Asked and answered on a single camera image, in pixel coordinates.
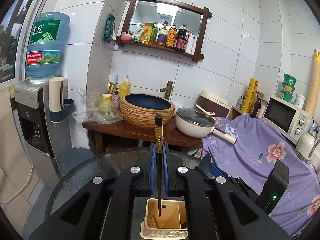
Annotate dark wooden counter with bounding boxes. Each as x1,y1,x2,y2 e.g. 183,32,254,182
82,118,203,154

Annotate purple floral cloth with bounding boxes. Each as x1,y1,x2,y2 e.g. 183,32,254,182
202,114,319,237

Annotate yellow soap bottle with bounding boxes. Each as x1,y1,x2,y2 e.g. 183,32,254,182
118,75,131,96

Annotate beige rolled mat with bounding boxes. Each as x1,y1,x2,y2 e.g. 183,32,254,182
305,48,320,117

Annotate yellow foil roll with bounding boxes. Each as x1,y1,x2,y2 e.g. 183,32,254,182
241,78,259,113

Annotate clear plastic bag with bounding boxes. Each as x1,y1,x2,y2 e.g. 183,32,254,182
72,89,123,124

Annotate round glass table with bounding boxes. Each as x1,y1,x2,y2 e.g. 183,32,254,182
44,147,203,221

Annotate green stacked noodle cups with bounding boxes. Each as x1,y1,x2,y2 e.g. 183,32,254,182
279,74,296,103

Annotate blue water jug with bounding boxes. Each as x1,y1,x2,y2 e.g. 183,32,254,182
25,12,71,80

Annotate brass faucet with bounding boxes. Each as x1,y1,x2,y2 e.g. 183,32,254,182
159,81,173,100

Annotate white microwave oven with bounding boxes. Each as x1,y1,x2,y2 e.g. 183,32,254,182
263,96,313,145

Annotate grey water dispenser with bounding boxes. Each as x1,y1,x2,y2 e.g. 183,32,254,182
14,79,72,189

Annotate cream pan with lid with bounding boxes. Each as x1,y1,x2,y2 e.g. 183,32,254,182
175,107,236,145

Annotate cream plastic utensil holder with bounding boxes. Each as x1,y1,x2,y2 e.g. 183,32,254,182
140,198,188,239

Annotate wooden framed wall shelf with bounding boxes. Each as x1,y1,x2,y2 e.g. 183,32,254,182
116,0,212,62

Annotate white paper cup stack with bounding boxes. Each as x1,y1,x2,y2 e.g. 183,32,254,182
48,76,65,112

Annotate black chopstick gold band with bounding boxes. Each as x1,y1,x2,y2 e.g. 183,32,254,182
155,114,163,217

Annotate beige fabric cover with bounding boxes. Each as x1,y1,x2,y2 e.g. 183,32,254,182
0,87,39,234

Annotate white kettle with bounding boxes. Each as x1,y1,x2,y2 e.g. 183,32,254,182
296,121,319,163

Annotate dark soy sauce bottle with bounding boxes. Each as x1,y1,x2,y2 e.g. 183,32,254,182
174,23,189,53

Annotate brown white rice cooker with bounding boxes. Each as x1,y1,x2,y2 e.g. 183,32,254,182
196,90,231,118

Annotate woven brown basin sink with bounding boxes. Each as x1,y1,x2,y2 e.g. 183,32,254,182
120,93,175,128

